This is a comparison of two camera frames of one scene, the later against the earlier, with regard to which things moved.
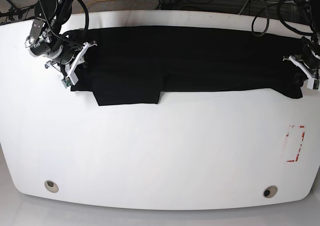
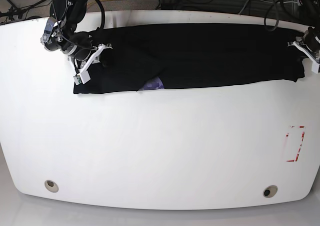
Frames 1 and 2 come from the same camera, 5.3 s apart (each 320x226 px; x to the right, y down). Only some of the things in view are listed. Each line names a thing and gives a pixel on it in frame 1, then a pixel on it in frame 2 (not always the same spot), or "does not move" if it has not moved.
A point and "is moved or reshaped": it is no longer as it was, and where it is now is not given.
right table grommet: [270, 191] does not move
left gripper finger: [72, 77] → [83, 76]
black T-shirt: [131, 65] is moved or reshaped
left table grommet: [51, 186] does not move
